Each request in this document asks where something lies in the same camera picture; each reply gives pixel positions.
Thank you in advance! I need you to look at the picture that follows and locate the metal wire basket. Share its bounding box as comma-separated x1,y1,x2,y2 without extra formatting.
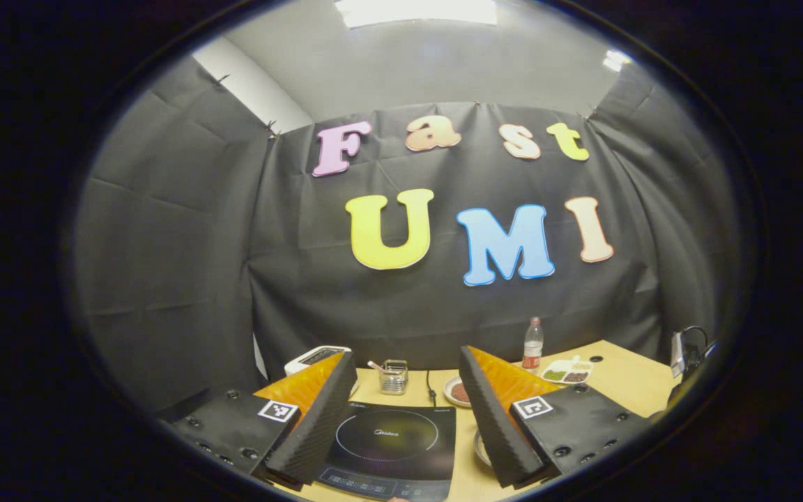
379,359,409,396

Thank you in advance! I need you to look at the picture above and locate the large ceiling light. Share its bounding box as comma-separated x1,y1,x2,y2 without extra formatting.
335,0,498,29

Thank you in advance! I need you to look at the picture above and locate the white round plate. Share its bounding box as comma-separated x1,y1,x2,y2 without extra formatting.
443,376,475,409

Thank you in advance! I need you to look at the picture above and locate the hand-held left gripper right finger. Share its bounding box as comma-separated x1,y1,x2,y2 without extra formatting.
459,345,646,489

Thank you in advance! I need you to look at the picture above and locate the white divided bean dish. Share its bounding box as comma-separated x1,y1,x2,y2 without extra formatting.
541,357,594,386

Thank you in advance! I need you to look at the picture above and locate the white toaster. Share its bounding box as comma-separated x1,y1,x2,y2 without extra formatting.
284,345,352,377

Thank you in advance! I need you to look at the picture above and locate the clear plastic water bottle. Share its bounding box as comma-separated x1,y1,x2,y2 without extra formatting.
521,317,545,370

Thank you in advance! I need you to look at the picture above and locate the black induction cooktop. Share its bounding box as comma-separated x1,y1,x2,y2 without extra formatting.
316,401,457,501

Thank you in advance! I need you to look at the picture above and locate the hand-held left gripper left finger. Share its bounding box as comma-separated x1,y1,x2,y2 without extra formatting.
162,351,358,487

